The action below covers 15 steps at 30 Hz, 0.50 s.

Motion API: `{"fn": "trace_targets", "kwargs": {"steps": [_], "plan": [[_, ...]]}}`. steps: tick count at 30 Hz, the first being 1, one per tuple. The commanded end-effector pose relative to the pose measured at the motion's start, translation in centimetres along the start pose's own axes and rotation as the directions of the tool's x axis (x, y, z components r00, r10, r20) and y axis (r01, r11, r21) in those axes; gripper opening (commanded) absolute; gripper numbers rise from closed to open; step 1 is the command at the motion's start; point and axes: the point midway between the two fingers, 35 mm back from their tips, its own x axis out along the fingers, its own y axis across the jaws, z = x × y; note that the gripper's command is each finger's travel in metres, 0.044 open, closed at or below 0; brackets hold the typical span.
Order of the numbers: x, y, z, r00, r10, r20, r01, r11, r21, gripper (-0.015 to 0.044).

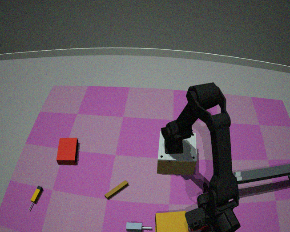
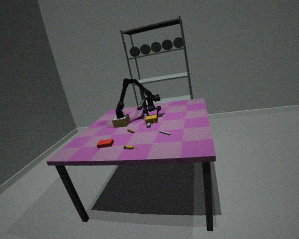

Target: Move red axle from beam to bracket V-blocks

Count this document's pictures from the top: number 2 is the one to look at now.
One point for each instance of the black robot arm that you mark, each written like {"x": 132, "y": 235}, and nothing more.
{"x": 150, "y": 97}

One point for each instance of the red rectangular block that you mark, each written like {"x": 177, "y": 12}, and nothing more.
{"x": 105, "y": 143}

